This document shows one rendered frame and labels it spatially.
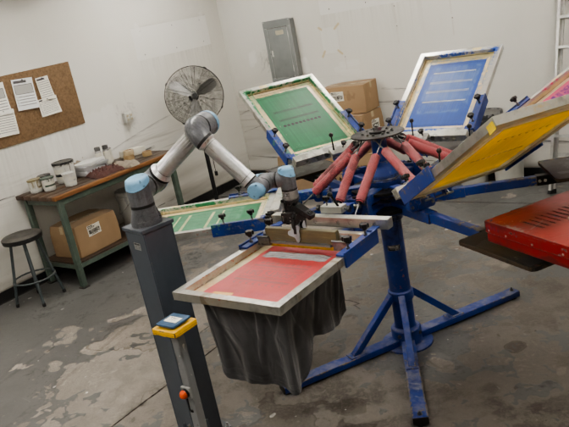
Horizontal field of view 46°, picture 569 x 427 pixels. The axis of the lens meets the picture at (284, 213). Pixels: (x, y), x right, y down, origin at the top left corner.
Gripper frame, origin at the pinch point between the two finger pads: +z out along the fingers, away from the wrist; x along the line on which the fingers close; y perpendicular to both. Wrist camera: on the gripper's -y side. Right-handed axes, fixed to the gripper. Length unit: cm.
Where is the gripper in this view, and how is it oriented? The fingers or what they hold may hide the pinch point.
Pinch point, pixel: (301, 238)
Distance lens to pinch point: 317.0
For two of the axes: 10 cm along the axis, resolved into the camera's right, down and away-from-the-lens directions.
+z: 1.8, 9.4, 2.9
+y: -8.0, -0.3, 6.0
